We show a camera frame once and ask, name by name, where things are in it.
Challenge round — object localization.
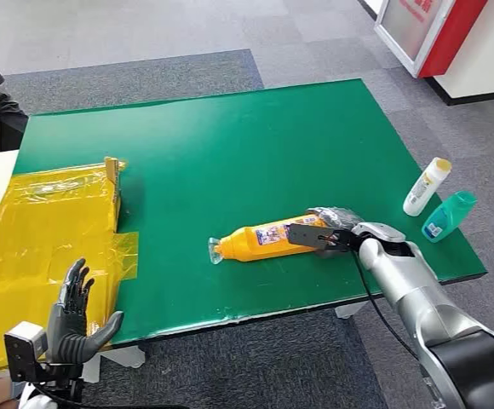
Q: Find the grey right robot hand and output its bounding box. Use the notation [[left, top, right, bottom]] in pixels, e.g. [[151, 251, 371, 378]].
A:
[[287, 205, 366, 259]]

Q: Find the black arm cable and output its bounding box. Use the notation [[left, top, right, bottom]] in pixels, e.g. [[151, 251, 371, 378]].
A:
[[350, 248, 421, 362]]

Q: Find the white table foot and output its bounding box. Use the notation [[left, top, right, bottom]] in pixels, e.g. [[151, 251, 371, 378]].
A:
[[334, 300, 370, 320], [80, 344, 147, 385]]

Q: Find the green table mat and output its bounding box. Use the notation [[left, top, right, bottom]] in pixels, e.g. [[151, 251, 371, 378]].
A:
[[12, 78, 487, 347]]

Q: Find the yellow plastic wrapped box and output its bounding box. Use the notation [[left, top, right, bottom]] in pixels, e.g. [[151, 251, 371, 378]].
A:
[[0, 157, 140, 375]]

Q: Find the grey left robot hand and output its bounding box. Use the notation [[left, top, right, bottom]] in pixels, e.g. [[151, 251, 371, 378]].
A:
[[45, 258, 125, 366]]

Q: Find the white bottle with yellow cap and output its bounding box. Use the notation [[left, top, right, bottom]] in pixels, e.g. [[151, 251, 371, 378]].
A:
[[403, 157, 453, 218]]

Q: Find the red and white cabinet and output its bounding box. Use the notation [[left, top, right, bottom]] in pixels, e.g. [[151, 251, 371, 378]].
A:
[[373, 0, 494, 107]]

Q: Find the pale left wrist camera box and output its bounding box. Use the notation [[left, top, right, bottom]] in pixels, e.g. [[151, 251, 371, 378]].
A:
[[3, 320, 48, 383]]

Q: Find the teal transparent bottle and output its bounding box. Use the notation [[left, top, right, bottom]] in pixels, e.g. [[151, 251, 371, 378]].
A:
[[421, 191, 479, 245]]

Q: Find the orange bottle with label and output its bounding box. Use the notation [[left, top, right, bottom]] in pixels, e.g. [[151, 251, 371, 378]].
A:
[[207, 212, 329, 265]]

